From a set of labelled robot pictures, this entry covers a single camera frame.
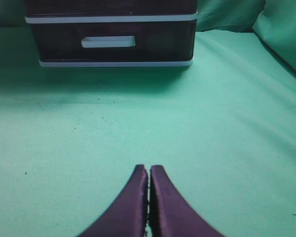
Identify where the dark drawer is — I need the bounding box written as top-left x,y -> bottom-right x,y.
24,0 -> 197,16
31,21 -> 196,62

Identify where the dark middle drawer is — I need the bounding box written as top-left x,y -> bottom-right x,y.
24,0 -> 197,16

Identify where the white frame drawer cabinet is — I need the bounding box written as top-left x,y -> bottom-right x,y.
24,0 -> 198,67

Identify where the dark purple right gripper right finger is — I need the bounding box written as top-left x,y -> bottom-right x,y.
149,165 -> 222,237

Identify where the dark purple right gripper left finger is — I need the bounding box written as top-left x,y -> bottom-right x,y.
79,164 -> 148,237

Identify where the dark bottom drawer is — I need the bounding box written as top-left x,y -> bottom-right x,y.
31,21 -> 196,62

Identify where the green cloth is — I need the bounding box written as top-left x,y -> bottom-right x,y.
0,0 -> 296,237

